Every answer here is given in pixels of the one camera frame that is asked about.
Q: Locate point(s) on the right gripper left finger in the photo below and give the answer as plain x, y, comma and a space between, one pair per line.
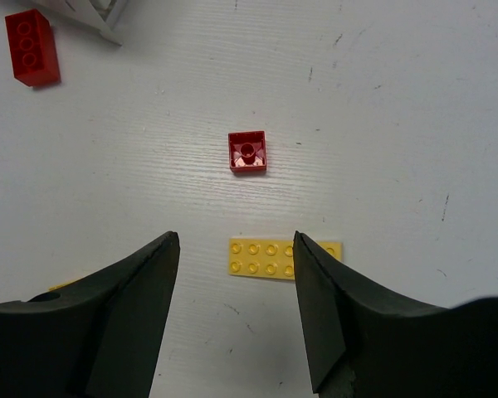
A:
97, 337

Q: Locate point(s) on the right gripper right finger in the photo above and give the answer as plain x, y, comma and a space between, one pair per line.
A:
364, 340

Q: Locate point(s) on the yellow lego plate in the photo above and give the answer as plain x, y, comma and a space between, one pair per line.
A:
261, 258

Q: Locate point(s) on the small red square lego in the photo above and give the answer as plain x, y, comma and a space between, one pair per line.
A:
247, 151

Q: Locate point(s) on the long red lego brick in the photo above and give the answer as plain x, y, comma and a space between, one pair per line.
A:
32, 49

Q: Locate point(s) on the yellow lego brick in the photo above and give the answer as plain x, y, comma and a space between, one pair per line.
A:
60, 286

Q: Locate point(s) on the white two-bin container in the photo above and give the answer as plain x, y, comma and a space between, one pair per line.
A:
95, 16

